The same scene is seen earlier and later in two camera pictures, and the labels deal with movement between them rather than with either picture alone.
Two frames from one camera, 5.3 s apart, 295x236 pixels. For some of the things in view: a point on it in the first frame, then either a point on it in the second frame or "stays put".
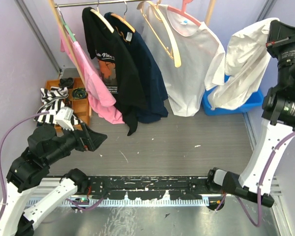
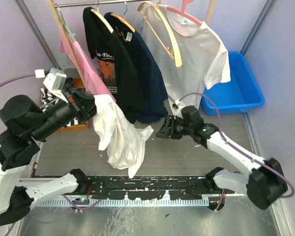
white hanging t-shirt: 201,53 stays put
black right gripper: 281,35 -> 164,132
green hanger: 68,29 stays put
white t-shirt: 247,57 -> 126,142
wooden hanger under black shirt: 102,19 stays put
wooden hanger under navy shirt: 123,19 stays put
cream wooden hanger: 155,4 stays put
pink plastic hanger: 183,13 stays put
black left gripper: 87,138 -> 84,104
